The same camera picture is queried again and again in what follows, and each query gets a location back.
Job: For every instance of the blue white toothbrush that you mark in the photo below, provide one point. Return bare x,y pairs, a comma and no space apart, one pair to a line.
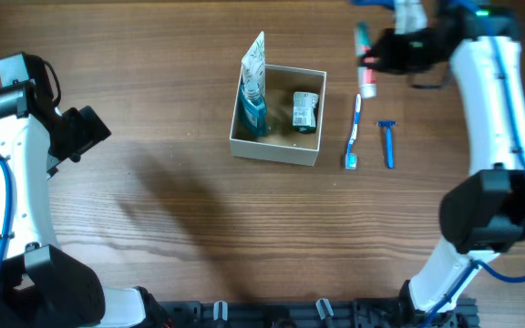
350,156

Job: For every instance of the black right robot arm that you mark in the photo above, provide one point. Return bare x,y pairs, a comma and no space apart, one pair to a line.
484,216

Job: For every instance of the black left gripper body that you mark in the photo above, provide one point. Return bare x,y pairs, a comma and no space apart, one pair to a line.
74,131

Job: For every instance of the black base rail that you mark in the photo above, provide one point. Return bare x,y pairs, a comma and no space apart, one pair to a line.
359,313

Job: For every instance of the blue disposable razor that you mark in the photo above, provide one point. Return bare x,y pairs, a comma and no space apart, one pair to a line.
387,125

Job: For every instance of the white floral shampoo tube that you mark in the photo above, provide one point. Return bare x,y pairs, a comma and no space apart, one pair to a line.
254,63

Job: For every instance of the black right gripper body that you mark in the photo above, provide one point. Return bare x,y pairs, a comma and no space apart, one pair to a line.
404,52

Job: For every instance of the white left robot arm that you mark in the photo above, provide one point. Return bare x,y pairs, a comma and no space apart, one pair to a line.
40,285

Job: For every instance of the Colgate toothpaste tube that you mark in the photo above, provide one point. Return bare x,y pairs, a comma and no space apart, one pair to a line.
366,76

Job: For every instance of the blue mouthwash bottle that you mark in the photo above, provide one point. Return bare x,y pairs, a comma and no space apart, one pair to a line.
254,108

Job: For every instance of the green Dettol soap bar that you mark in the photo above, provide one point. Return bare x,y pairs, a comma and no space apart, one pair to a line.
305,105

